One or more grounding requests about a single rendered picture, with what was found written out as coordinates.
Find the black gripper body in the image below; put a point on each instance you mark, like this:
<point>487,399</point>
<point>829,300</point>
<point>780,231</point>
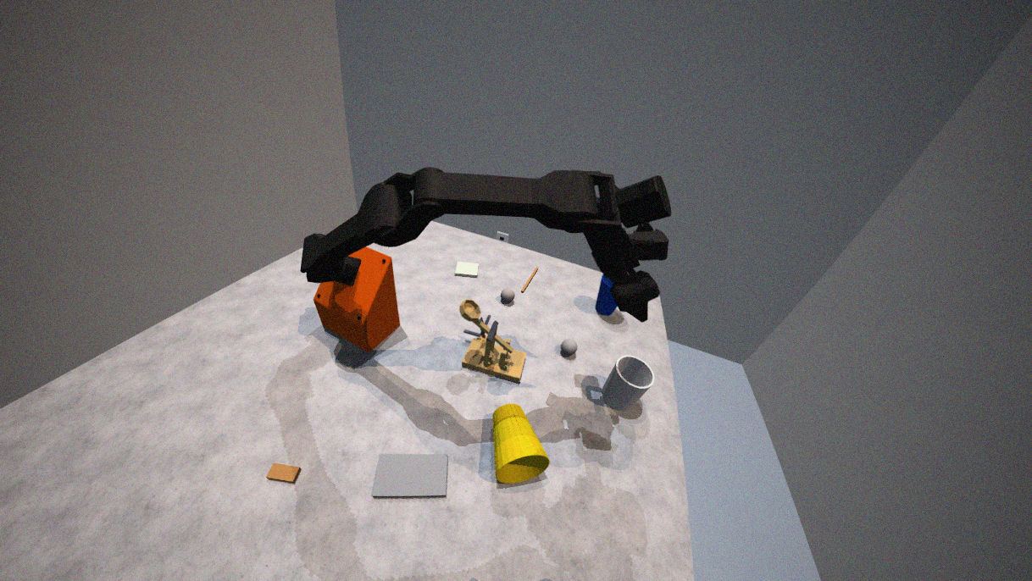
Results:
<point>635,288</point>

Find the white cup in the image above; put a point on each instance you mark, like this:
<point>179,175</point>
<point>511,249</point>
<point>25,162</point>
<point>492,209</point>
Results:
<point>627,383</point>

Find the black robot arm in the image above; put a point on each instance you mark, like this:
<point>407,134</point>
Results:
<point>561,200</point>

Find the blue plastic cup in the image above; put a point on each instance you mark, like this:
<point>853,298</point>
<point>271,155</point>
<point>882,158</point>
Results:
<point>605,303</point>

